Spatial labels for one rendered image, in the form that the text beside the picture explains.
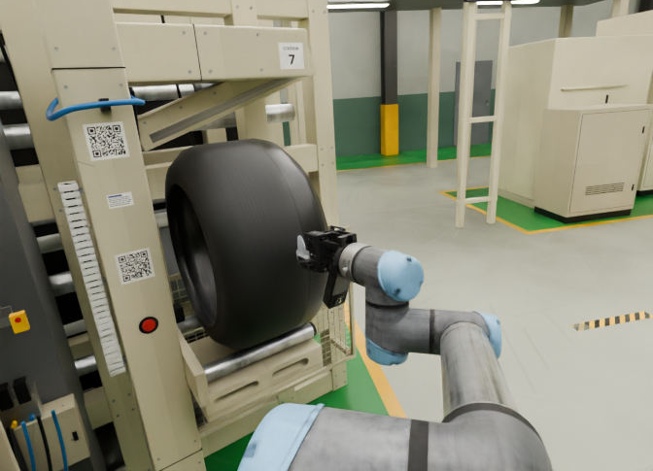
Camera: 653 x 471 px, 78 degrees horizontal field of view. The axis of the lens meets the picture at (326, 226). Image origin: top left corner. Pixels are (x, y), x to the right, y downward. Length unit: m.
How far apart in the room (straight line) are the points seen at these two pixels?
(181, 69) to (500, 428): 1.16
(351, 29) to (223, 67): 9.20
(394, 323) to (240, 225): 0.41
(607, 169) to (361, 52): 6.62
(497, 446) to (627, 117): 5.23
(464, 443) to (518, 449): 0.05
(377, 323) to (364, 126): 9.88
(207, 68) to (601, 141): 4.59
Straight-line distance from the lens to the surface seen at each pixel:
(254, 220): 0.92
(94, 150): 0.99
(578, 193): 5.29
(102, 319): 1.10
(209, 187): 0.96
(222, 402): 1.19
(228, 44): 1.35
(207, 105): 1.45
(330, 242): 0.79
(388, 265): 0.65
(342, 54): 10.35
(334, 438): 0.34
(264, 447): 0.35
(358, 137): 10.46
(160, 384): 1.21
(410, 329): 0.69
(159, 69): 1.28
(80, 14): 1.01
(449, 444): 0.34
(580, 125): 5.11
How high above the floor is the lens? 1.58
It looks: 18 degrees down
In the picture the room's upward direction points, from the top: 4 degrees counter-clockwise
